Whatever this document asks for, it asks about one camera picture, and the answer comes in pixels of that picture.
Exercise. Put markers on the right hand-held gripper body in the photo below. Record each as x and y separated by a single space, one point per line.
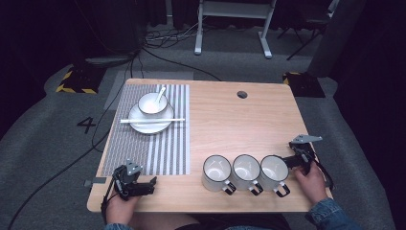
303 150

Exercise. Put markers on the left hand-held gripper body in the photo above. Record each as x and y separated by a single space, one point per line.
126 179

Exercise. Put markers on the white mug black rim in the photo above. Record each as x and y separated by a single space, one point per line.
245 172
274 172
216 174

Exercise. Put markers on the person's left hand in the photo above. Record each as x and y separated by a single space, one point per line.
121 209

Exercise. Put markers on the person's right hand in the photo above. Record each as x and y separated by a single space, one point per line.
311 187

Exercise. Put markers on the grey striped placemat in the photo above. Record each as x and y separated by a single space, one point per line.
127 153

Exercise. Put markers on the grey tape strip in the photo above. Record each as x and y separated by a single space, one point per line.
95 181

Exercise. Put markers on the white plate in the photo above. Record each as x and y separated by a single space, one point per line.
150 128

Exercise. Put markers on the white chopstick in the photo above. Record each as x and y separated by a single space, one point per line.
127 122
172 119

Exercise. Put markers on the black yellow striped base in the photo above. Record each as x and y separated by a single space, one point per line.
81 80
304 84

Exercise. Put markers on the person's legs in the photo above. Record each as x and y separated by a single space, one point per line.
207 223

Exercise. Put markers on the white bowl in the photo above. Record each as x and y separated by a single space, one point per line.
148 107

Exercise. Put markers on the white spoon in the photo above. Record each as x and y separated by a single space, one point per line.
161 93

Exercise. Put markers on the black tripod stand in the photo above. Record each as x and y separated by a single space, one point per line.
303 38

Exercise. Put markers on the white metal desk frame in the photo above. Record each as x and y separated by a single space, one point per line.
234 9

